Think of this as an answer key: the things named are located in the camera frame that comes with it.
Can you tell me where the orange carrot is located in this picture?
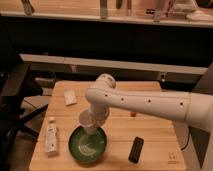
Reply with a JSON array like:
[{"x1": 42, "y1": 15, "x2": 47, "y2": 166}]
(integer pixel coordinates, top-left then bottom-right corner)
[{"x1": 130, "y1": 112, "x2": 137, "y2": 117}]

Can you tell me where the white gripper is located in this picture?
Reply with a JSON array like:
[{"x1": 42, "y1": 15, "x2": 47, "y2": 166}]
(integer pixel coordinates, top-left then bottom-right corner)
[{"x1": 89, "y1": 104, "x2": 110, "y2": 127}]

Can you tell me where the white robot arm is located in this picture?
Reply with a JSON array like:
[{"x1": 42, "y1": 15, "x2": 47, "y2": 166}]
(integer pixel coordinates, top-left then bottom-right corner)
[{"x1": 85, "y1": 74, "x2": 213, "y2": 171}]

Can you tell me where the black phone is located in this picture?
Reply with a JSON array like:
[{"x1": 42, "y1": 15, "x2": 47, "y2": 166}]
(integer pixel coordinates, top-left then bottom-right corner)
[{"x1": 128, "y1": 137, "x2": 144, "y2": 163}]

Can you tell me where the green ceramic bowl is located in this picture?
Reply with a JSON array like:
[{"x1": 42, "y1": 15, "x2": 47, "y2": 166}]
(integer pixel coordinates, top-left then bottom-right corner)
[{"x1": 68, "y1": 126, "x2": 107, "y2": 164}]

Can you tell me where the black cable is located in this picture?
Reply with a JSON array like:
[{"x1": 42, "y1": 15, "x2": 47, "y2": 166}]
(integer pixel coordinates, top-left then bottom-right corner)
[{"x1": 179, "y1": 125, "x2": 191, "y2": 151}]

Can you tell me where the black office chair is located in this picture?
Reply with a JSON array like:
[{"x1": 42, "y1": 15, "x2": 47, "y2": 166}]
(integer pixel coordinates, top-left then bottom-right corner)
[{"x1": 0, "y1": 18, "x2": 47, "y2": 171}]

